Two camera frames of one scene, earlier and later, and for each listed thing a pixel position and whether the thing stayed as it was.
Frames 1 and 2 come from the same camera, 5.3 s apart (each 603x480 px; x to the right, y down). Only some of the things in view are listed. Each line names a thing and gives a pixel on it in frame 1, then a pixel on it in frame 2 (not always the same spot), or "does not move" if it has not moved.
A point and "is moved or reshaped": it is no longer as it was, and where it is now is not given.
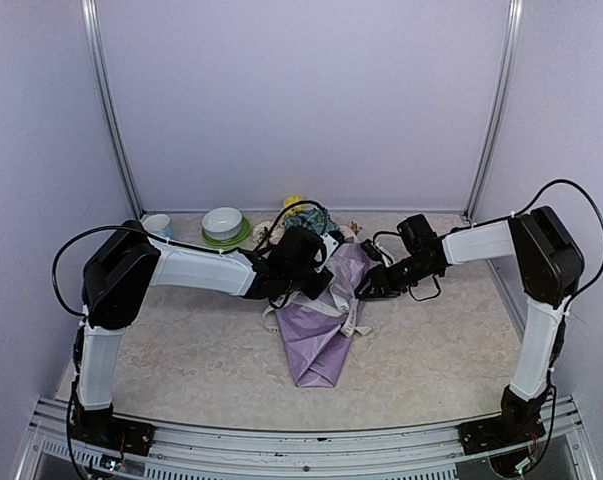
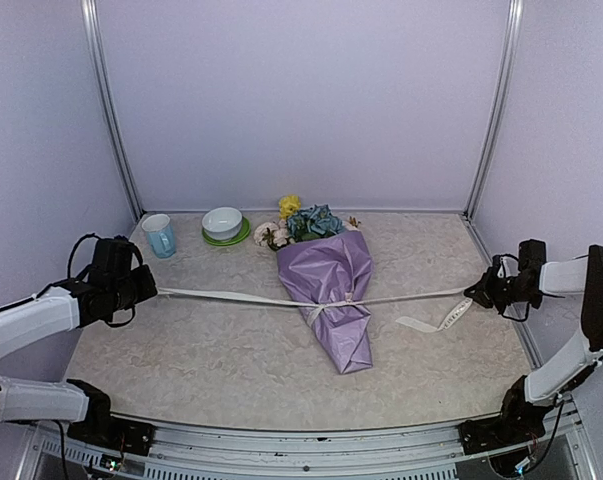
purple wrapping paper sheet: (314, 339) is moved or reshaped
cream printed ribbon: (335, 303) -> (421, 324)
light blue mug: (159, 224) does not move
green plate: (239, 237) does not move
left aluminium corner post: (94, 54) does not move
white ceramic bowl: (222, 223) does not move
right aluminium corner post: (514, 22) does not move
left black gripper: (316, 290) -> (147, 288)
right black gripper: (377, 276) -> (485, 294)
